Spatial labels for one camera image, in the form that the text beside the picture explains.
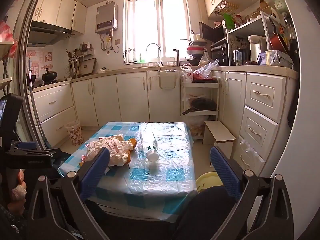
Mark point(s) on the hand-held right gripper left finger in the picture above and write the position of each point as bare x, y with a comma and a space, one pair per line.
95, 171

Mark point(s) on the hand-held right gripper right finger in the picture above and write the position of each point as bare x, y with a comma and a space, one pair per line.
225, 172

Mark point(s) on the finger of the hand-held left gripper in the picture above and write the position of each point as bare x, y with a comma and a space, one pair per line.
27, 146

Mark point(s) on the red and white packet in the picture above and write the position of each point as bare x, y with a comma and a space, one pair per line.
83, 160

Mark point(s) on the yellow plastic basin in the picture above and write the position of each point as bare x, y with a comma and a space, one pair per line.
207, 180

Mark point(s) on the pale plastic bag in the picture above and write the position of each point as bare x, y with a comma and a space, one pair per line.
110, 146

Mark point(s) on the clear plastic bottle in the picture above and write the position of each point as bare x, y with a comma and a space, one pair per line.
149, 150

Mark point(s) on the person's left hand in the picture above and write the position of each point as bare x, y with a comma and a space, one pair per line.
18, 188

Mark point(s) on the white two-drawer cabinet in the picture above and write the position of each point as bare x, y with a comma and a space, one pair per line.
52, 115

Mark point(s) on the small wooden stool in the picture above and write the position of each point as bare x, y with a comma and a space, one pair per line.
218, 130

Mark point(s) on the floral patterned wastebasket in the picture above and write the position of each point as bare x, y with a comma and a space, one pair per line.
74, 133

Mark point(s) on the black cooking pot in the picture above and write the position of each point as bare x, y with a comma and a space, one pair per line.
49, 76

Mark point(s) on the blue checked plastic tablecloth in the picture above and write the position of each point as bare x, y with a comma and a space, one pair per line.
160, 180

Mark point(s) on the black frying pan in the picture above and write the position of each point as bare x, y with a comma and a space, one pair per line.
202, 104

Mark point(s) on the white three-drawer cabinet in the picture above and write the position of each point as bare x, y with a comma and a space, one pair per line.
262, 110

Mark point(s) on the white double-door cabinet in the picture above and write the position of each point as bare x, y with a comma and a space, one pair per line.
232, 97

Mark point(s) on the white base cabinet row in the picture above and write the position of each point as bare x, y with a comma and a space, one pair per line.
125, 97

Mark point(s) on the red patterned cloth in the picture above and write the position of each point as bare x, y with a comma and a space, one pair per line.
7, 35

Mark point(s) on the white shelf cart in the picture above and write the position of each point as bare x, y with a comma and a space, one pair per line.
200, 85

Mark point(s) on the black range hood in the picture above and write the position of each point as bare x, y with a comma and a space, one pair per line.
47, 33

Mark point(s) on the clear plastic bag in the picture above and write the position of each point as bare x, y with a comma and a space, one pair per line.
205, 71

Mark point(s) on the white bag with red print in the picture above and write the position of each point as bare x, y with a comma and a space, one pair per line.
187, 73

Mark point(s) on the white hanging door bin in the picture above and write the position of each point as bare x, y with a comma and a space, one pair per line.
167, 80

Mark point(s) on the clear bag of food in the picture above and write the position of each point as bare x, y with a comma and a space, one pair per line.
206, 60

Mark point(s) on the black toaster oven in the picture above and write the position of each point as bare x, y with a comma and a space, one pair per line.
220, 53

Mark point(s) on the dark blue box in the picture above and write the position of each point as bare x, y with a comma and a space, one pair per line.
262, 58

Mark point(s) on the small green bottle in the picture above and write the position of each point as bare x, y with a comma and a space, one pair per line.
142, 58

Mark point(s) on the black water tap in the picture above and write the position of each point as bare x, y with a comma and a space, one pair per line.
177, 57

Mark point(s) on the stack of pots and bowls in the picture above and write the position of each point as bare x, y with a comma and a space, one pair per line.
195, 50

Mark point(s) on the silver foil bag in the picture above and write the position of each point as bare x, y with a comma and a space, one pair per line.
280, 58

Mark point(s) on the white thermos pot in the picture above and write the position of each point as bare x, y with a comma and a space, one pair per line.
256, 47

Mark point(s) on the chrome sink faucet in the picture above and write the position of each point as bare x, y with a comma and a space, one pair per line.
158, 52

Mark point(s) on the red saucepan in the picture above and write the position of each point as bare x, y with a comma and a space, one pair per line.
277, 42

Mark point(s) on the black microwave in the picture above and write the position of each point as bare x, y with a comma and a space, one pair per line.
212, 32

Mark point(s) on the white countertop shelf rack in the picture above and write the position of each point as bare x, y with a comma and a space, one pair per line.
250, 25

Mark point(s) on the green packet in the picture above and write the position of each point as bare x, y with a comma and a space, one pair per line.
228, 21

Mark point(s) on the bright kitchen window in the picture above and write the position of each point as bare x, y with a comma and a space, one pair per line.
157, 27

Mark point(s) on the dark blender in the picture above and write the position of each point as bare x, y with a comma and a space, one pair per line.
288, 27

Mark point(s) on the green round appliance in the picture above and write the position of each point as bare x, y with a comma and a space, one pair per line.
280, 5

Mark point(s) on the grey door frame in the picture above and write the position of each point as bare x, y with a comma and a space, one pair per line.
25, 62

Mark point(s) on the red wall poster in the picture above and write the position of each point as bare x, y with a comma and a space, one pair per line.
40, 62

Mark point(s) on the wall utensil rack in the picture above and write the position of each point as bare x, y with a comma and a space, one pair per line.
80, 60

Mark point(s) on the white wall cabinet row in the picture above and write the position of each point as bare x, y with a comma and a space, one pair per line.
60, 10

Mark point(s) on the silver wall water heater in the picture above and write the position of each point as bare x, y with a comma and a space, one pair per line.
106, 17

